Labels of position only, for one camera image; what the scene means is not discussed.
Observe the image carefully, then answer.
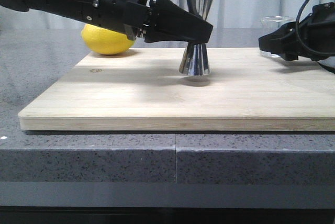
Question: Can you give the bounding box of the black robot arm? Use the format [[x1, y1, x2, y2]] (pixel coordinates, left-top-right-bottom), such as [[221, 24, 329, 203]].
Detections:
[[1, 0, 213, 43]]

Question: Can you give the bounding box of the wooden cutting board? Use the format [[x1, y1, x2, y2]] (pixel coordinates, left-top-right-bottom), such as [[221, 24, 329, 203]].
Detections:
[[18, 48, 334, 131]]

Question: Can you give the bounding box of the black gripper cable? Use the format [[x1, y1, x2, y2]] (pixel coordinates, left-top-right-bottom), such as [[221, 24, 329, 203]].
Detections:
[[295, 0, 335, 59]]

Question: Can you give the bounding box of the yellow lemon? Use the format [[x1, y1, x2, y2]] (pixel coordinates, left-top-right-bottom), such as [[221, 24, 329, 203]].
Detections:
[[81, 24, 135, 55]]

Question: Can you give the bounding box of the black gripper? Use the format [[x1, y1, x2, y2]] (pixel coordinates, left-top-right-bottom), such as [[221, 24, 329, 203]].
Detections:
[[92, 0, 213, 43], [258, 2, 334, 61]]

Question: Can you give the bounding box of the small glass beaker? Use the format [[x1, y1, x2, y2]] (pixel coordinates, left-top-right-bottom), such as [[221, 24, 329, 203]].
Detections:
[[259, 16, 294, 59]]

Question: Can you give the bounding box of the silver double jigger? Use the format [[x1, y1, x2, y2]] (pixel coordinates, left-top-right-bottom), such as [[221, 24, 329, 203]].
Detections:
[[179, 0, 213, 76]]

